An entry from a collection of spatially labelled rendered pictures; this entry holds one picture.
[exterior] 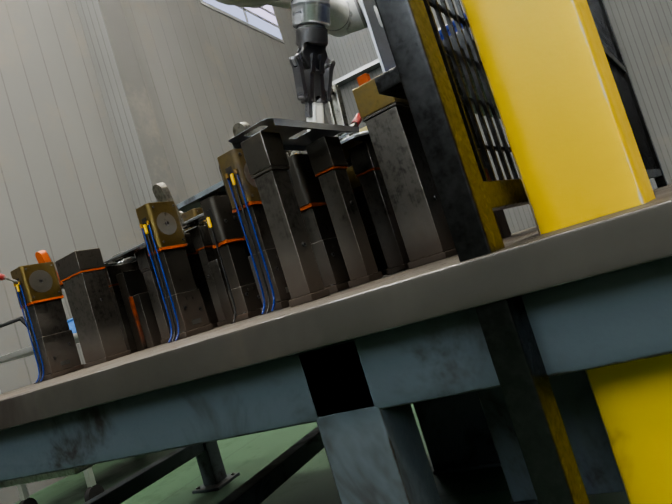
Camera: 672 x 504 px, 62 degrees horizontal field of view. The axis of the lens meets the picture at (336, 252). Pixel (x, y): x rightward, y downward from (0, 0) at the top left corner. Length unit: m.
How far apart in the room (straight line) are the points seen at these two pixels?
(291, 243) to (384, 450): 0.42
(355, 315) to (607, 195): 0.26
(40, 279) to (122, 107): 3.86
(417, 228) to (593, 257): 0.61
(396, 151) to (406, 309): 0.60
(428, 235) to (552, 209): 0.48
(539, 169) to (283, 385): 0.35
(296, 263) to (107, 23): 5.26
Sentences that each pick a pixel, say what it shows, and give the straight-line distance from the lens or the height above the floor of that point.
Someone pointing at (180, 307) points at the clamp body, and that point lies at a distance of 1.43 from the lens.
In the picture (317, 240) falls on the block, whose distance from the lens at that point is 1.10.
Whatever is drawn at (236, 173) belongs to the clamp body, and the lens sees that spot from 1.18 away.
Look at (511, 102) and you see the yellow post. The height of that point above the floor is 0.83.
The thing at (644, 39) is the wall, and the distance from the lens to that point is 9.24.
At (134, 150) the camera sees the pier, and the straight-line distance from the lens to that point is 5.58.
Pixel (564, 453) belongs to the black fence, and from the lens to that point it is 0.53.
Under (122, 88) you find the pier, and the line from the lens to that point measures 5.74.
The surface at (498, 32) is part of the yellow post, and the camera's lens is 0.62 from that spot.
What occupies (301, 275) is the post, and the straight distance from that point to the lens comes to 0.91.
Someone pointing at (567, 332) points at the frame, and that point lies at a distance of 0.52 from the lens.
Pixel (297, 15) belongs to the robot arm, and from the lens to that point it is 1.38.
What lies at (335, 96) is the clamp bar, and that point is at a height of 1.18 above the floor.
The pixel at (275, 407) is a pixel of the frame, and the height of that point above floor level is 0.61.
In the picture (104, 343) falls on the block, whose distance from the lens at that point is 1.75.
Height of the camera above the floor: 0.71
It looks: 3 degrees up
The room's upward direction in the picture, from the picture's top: 17 degrees counter-clockwise
